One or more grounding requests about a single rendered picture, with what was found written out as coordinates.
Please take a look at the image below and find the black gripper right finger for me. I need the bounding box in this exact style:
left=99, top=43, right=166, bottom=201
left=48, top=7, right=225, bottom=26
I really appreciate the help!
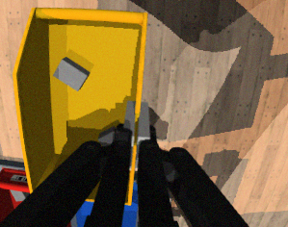
left=135, top=102, right=249, bottom=227

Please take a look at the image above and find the red bin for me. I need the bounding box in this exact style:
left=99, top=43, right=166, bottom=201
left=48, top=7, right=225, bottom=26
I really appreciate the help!
left=0, top=168, right=30, bottom=223

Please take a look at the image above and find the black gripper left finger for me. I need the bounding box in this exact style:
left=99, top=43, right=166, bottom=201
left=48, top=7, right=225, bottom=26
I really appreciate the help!
left=0, top=100, right=136, bottom=227

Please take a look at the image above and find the yellow bin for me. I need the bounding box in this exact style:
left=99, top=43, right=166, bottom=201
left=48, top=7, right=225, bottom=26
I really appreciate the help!
left=13, top=8, right=148, bottom=205

